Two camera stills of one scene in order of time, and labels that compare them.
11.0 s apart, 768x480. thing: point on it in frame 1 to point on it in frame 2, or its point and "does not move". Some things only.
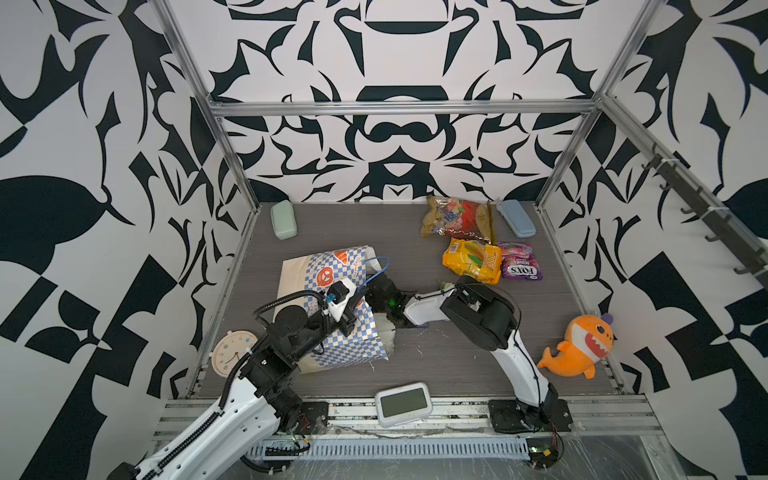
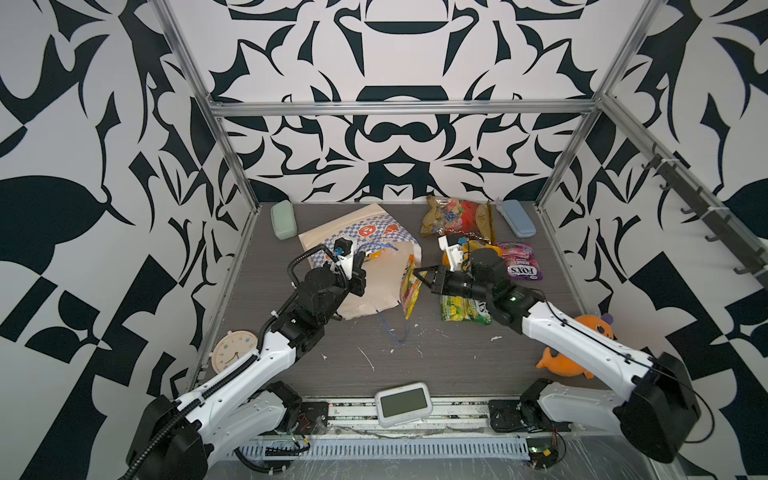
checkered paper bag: [373, 340] to [386, 247]
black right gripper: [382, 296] to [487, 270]
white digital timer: [404, 404] does not move
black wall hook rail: [717, 219] does not move
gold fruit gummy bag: [459, 219] does not move
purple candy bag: [518, 261] does not move
